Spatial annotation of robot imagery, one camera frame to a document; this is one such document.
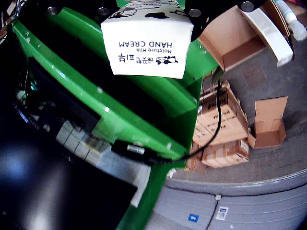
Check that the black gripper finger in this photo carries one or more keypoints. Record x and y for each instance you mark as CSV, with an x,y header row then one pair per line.
x,y
211,9
79,3

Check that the cow print hand cream box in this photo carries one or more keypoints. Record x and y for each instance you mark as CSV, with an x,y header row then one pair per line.
x,y
146,60

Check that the open brown cardboard box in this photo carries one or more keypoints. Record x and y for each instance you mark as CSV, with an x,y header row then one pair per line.
x,y
216,40

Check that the cardboard box with side flap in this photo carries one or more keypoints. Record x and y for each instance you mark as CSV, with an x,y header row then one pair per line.
x,y
280,18

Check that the tall white product box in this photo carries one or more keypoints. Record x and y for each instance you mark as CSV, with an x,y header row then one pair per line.
x,y
275,40

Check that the printed cardboard shipping box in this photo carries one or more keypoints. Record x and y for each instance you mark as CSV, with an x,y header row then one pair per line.
x,y
227,119

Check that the small open cardboard box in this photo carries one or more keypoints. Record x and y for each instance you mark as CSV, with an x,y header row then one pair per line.
x,y
266,139

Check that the plain cardboard shipping box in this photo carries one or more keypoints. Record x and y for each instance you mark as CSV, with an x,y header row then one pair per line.
x,y
223,155

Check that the white bottle with teal label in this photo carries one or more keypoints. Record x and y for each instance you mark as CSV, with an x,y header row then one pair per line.
x,y
297,26

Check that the green metal shelf rack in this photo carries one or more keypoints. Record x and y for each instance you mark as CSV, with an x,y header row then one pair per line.
x,y
177,124

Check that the black monitor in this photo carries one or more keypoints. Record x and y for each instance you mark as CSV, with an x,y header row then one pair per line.
x,y
72,191

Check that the white label sticker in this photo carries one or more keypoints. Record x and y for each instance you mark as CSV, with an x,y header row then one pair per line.
x,y
221,213

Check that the blue sticker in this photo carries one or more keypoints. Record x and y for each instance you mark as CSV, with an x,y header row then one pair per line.
x,y
193,218

